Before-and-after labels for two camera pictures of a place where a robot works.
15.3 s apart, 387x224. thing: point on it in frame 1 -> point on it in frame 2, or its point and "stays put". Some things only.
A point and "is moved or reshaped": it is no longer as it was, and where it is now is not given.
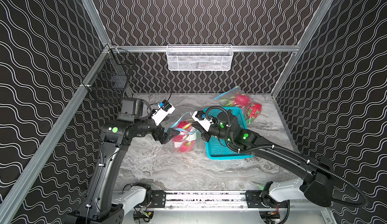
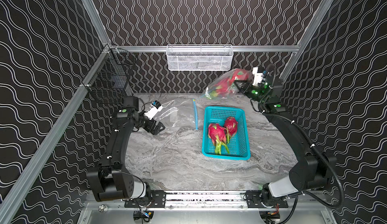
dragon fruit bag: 253,112 -> 221,88
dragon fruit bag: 185,125 is moved or reshaped
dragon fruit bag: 241,101 -> 240,74
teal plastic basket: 217,149 stays put
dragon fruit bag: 188,146 is moved or reshaped
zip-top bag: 235,97 -> 226,86
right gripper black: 205,136 -> 246,88
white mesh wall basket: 199,57 stays put
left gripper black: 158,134 -> 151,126
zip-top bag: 186,141 -> 180,113
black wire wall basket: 107,79 stays put
